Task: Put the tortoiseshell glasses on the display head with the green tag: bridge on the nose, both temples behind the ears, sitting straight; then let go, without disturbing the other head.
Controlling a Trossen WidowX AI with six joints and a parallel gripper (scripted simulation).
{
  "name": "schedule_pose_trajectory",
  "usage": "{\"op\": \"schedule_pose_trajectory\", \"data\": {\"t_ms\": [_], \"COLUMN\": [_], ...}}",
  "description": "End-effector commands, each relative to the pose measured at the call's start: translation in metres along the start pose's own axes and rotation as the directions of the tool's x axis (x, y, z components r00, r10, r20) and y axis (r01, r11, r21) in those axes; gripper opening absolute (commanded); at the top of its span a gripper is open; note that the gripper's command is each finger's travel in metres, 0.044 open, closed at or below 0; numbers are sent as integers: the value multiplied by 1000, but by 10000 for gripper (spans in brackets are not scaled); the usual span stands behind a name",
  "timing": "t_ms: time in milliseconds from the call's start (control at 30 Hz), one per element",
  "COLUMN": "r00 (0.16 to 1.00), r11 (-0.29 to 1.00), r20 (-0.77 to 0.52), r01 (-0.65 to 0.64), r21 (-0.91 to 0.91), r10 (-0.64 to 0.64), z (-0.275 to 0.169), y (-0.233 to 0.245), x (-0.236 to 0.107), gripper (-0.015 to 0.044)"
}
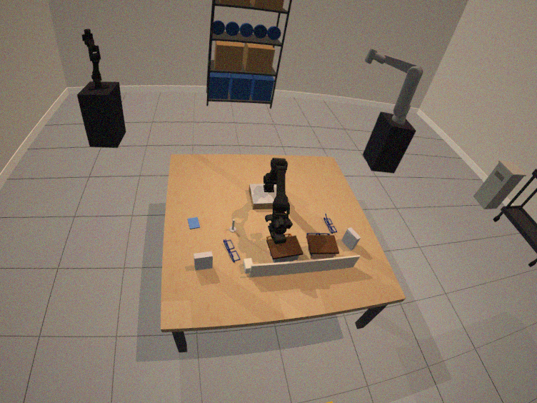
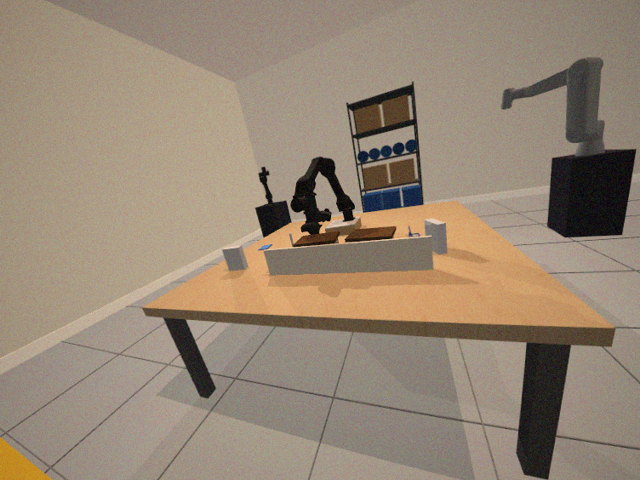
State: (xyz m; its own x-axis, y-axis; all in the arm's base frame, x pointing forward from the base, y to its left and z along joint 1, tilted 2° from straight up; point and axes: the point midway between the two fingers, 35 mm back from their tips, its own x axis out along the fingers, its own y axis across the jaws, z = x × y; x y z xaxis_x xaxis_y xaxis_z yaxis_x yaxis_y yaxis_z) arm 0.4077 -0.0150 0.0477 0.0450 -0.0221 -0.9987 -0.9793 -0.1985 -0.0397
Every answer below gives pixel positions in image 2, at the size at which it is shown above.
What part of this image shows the long white rectangular panel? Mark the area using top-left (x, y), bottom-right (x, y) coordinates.
top-left (263, 236), bottom-right (433, 275)

